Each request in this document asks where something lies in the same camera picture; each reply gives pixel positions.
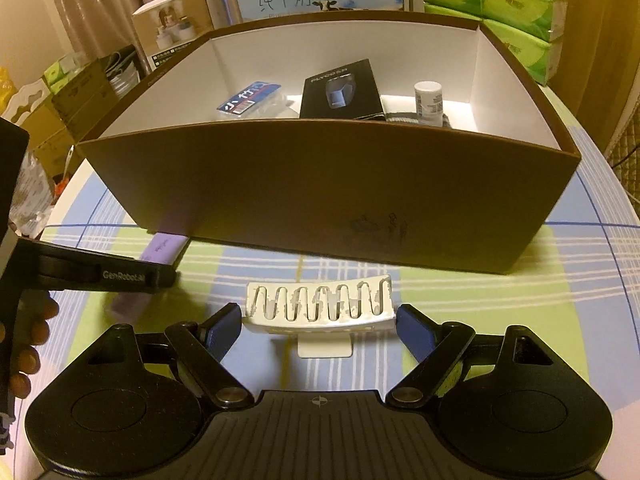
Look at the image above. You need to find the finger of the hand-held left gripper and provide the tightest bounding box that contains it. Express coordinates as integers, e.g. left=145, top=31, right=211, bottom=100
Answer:
left=136, top=258, right=179, bottom=293

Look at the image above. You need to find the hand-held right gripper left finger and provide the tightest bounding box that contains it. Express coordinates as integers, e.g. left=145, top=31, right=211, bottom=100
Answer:
left=85, top=302, right=253, bottom=408

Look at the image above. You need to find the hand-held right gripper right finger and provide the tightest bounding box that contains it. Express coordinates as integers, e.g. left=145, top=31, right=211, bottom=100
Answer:
left=385, top=303, right=556, bottom=408

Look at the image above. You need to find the purple tube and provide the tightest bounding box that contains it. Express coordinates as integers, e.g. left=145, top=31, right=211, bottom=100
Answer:
left=111, top=232, right=190, bottom=318

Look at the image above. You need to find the brown storage box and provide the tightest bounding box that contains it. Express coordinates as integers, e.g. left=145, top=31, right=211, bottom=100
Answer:
left=75, top=20, right=583, bottom=276

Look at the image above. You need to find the blue floss pick box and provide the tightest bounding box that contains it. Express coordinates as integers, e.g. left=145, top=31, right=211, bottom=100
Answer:
left=216, top=80, right=285, bottom=120

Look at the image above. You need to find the brown knitted sock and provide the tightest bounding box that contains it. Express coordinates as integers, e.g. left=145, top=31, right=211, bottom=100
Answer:
left=385, top=110, right=453, bottom=131

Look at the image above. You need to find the small white bottle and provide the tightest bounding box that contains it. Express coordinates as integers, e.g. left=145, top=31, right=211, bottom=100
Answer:
left=414, top=81, right=444, bottom=126

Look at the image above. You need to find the black shaver box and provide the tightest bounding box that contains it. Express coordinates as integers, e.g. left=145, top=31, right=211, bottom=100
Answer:
left=299, top=58, right=386, bottom=121

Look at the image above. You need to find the person's left hand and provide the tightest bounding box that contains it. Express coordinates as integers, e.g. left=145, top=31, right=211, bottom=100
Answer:
left=9, top=290, right=59, bottom=401

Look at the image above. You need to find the clear plastic bag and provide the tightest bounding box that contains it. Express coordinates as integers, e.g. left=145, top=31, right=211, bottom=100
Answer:
left=10, top=152, right=56, bottom=238

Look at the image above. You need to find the checked tablecloth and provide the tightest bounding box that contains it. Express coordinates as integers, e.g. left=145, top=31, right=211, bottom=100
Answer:
left=40, top=85, right=640, bottom=480

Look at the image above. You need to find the brown cardboard box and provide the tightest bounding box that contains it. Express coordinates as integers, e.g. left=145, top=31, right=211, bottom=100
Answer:
left=30, top=57, right=121, bottom=176

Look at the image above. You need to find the white carved panel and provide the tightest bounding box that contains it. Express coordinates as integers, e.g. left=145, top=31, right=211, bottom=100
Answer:
left=5, top=77, right=53, bottom=126

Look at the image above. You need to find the small green tissue pack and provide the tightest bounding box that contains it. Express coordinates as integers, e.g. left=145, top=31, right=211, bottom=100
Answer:
left=42, top=57, right=81, bottom=86

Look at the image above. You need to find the white ribbed container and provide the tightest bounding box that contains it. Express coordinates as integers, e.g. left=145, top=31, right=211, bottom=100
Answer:
left=107, top=45, right=143, bottom=96

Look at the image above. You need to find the beige product box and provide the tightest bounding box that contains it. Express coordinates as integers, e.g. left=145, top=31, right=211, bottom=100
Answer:
left=132, top=0, right=233, bottom=73

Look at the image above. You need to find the brown curtain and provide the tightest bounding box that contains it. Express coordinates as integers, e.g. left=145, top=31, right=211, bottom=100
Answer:
left=40, top=0, right=640, bottom=126

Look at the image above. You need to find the quilted chair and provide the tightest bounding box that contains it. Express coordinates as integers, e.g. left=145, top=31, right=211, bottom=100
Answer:
left=607, top=105, right=640, bottom=196

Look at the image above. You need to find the pack of green tissue packets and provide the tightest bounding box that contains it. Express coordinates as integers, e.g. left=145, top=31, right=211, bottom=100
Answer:
left=417, top=0, right=568, bottom=86

